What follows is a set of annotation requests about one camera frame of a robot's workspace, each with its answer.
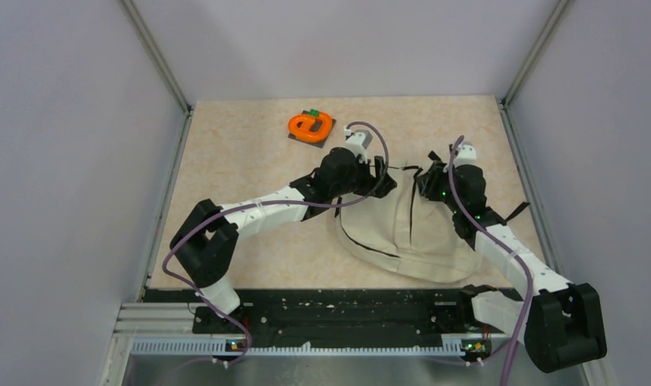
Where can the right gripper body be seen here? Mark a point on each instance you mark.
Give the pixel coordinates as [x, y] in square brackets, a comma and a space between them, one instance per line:
[440, 184]

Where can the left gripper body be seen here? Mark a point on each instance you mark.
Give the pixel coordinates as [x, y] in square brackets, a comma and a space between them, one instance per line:
[366, 185]

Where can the cream canvas backpack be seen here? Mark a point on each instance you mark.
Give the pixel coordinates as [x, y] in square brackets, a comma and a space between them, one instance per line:
[406, 234]

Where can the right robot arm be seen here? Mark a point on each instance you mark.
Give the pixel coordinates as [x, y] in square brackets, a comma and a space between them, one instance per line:
[558, 322]

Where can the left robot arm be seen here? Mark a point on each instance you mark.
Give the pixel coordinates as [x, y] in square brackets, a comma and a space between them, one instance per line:
[205, 243]

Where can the orange plastic toy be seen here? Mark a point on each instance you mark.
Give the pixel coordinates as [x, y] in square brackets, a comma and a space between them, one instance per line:
[310, 127]

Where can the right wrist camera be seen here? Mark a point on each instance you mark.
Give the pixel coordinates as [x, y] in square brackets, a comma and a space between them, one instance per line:
[464, 153]

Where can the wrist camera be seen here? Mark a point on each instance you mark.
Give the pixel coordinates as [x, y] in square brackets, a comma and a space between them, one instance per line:
[464, 153]
[357, 142]

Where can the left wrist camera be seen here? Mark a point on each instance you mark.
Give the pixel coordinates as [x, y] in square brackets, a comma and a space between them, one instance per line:
[357, 142]

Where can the grey toy base plate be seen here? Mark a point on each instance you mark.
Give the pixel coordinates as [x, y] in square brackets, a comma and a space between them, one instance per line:
[312, 139]

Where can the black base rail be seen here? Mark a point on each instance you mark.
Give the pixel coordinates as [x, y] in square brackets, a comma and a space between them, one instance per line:
[344, 318]

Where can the aluminium frame rail right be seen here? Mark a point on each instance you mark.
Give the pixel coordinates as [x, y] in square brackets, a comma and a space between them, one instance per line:
[520, 130]

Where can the aluminium frame rail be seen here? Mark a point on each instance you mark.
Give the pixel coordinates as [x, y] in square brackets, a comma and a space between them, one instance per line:
[520, 130]
[150, 149]

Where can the aluminium frame rail left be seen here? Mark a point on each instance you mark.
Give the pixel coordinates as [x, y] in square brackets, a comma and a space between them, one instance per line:
[150, 149]

